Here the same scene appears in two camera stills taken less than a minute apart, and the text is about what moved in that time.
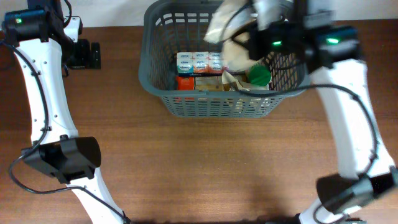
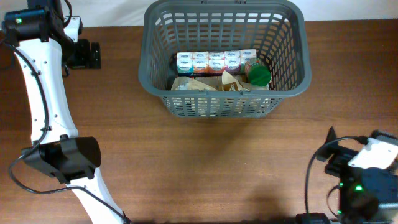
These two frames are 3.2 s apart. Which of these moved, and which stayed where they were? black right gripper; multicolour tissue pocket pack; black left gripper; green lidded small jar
Moved: black right gripper
Stayed: multicolour tissue pocket pack; black left gripper; green lidded small jar
